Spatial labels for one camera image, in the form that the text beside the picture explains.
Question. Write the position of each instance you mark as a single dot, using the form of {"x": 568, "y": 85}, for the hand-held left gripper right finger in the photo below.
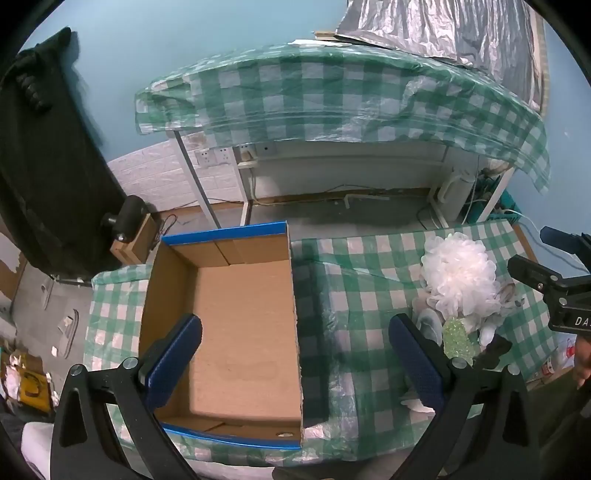
{"x": 415, "y": 360}

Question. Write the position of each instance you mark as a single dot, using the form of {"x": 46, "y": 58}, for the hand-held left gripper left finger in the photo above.
{"x": 178, "y": 350}

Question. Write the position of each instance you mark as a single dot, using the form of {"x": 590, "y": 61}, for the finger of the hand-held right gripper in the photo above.
{"x": 561, "y": 239}
{"x": 531, "y": 272}

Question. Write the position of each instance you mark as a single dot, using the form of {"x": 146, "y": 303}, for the white plastic bag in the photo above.
{"x": 489, "y": 323}

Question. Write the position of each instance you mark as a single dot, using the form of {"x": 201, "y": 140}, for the blue-edged cardboard box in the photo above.
{"x": 244, "y": 323}

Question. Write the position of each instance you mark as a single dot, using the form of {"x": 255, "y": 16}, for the white mesh bath loofah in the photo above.
{"x": 457, "y": 272}

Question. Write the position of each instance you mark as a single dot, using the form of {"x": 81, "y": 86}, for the person's right forearm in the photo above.
{"x": 563, "y": 429}

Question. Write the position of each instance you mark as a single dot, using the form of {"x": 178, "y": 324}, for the person's right hand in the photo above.
{"x": 583, "y": 364}

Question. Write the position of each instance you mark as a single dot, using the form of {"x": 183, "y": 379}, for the green sparkly sponge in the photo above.
{"x": 457, "y": 339}

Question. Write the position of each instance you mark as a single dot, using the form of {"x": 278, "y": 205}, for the red-printed plastic bag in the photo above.
{"x": 556, "y": 357}

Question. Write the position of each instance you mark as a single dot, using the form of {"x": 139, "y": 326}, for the teal plastic basket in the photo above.
{"x": 508, "y": 203}

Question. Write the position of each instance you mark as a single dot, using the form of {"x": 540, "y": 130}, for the small black cloth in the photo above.
{"x": 496, "y": 348}

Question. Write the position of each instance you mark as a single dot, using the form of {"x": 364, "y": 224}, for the white electric kettle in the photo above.
{"x": 455, "y": 194}

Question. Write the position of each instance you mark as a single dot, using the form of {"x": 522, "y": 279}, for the white slipper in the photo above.
{"x": 68, "y": 332}

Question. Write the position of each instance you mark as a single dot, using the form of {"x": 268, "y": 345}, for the small wooden box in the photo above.
{"x": 138, "y": 244}

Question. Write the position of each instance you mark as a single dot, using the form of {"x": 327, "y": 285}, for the black webcam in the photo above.
{"x": 131, "y": 217}

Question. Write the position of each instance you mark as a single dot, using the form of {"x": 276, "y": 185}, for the yellow package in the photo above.
{"x": 33, "y": 390}

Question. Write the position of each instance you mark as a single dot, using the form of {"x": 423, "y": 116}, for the white cloth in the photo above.
{"x": 39, "y": 438}

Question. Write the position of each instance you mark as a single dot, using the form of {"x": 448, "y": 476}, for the silver foil sheet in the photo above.
{"x": 438, "y": 27}

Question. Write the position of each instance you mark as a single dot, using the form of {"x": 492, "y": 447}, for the white metal table frame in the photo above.
{"x": 194, "y": 175}

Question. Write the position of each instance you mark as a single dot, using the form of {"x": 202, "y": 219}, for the white wall socket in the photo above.
{"x": 212, "y": 157}

